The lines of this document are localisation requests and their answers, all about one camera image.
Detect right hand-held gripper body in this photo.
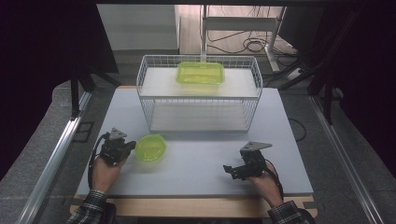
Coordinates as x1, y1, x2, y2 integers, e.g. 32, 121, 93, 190
238, 141, 273, 179

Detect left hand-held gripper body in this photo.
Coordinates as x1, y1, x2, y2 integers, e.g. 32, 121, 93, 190
99, 127, 129, 166

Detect round green-lidded plastic container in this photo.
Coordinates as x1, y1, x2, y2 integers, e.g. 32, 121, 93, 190
134, 133, 168, 163

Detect white wire basket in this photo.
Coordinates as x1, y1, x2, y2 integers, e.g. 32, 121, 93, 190
135, 54, 264, 134

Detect rectangular green-lidded plastic container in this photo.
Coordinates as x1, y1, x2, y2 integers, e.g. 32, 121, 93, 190
175, 61, 226, 86

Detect person's right hand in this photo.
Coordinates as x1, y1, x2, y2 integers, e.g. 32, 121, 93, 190
247, 167, 284, 209

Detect person's left hand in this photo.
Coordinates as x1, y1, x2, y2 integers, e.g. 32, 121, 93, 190
92, 153, 129, 194

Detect black metal stand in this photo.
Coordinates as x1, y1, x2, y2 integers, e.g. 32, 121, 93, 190
277, 8, 362, 126
69, 62, 123, 121

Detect white cabinet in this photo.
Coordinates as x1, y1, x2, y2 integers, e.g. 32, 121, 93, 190
96, 4, 182, 56

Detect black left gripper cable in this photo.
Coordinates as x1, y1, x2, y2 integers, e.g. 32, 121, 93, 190
87, 133, 110, 190

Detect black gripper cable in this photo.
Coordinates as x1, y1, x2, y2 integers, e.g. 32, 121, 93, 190
264, 159, 285, 201
87, 133, 110, 190

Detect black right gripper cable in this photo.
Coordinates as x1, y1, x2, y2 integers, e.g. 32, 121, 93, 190
264, 159, 285, 201

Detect black looped floor cable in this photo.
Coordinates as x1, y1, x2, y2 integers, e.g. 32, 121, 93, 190
288, 117, 308, 143

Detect aluminium rail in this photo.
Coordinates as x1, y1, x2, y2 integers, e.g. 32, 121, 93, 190
16, 91, 93, 224
308, 94, 385, 224

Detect black floor cables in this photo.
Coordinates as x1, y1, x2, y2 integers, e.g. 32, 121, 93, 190
206, 29, 298, 56

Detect white metal desk frame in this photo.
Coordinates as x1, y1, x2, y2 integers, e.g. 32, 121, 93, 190
200, 4, 288, 74

